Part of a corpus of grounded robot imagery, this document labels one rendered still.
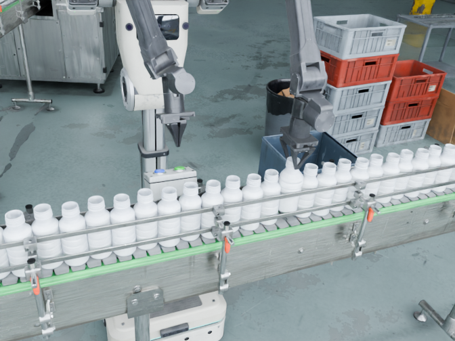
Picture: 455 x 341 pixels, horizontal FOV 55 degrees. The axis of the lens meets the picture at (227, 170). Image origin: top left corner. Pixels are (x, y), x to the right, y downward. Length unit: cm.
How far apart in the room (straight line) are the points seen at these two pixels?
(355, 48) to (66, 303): 282
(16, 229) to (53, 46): 383
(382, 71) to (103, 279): 306
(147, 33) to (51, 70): 376
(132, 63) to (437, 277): 216
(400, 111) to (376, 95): 46
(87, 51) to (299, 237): 374
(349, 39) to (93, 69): 259
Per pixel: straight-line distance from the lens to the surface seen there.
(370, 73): 372
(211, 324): 211
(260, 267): 134
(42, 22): 478
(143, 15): 116
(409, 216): 160
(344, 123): 375
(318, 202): 134
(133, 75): 159
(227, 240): 111
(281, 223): 131
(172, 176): 126
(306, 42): 113
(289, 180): 123
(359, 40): 350
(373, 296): 266
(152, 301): 127
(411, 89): 423
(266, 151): 189
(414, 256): 304
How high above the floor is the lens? 178
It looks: 31 degrees down
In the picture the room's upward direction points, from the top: 5 degrees clockwise
